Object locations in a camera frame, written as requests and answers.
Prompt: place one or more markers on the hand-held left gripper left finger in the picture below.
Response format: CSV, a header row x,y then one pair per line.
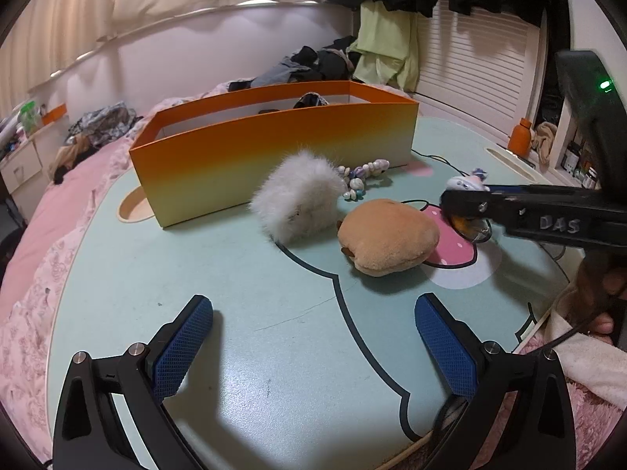
x,y
183,347

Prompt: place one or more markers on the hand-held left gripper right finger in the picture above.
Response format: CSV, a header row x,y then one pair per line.
x,y
448,347

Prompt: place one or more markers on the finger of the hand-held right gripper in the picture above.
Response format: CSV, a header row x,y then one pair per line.
x,y
548,195
470,203

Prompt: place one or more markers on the black patterned scrunchie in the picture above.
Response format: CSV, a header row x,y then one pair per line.
x,y
311,100

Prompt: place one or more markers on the orange cardboard box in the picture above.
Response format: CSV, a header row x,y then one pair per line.
x,y
245,156

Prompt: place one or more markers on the black fuzzy item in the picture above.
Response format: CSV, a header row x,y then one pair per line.
x,y
269,111

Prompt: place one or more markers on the person's right hand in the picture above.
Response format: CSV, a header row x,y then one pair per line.
x,y
595,284

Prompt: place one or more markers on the orange round item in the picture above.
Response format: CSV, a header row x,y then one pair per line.
x,y
465,227

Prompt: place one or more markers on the row of small bottles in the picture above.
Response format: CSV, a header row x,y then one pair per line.
x,y
578,166

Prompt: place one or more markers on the beige cloth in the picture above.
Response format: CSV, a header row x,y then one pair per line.
x,y
544,142

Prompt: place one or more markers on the orange water bottle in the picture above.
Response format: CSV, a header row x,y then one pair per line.
x,y
519,139

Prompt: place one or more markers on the brown plush toy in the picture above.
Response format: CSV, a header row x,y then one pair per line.
x,y
387,235

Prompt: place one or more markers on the white louvered door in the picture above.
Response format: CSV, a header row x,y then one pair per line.
x,y
475,68

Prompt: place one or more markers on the white fuzzy towel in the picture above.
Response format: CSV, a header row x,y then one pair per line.
x,y
588,367

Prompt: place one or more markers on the pink fuzzy rug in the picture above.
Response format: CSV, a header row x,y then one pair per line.
x,y
602,421

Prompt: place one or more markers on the white fluffy pompom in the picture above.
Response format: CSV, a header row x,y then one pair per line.
x,y
299,196

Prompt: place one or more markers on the pink bed sheet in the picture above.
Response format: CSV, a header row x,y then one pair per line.
x,y
83,191

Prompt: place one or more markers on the yellow-green garment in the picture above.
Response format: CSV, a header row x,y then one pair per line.
x,y
382,39

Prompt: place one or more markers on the pile of dark clothes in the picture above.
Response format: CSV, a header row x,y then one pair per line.
x,y
303,66

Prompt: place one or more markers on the patterned clothes pile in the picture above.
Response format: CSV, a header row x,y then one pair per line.
x,y
103,120

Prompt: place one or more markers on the white drawer cabinet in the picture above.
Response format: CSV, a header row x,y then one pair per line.
x,y
19,166

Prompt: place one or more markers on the green bottle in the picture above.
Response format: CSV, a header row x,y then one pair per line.
x,y
28,115

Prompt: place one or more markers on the white curved headboard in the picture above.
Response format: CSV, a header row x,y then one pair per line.
x,y
196,49

